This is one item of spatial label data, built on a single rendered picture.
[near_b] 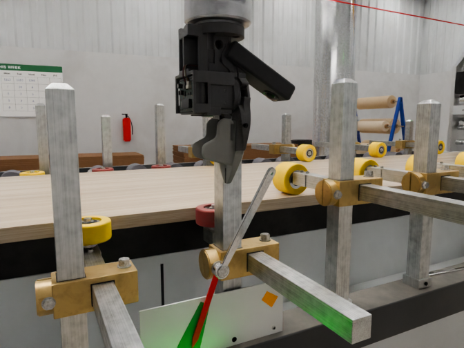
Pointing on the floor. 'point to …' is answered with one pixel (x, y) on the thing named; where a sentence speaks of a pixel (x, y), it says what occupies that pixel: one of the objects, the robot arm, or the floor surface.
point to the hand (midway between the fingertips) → (232, 174)
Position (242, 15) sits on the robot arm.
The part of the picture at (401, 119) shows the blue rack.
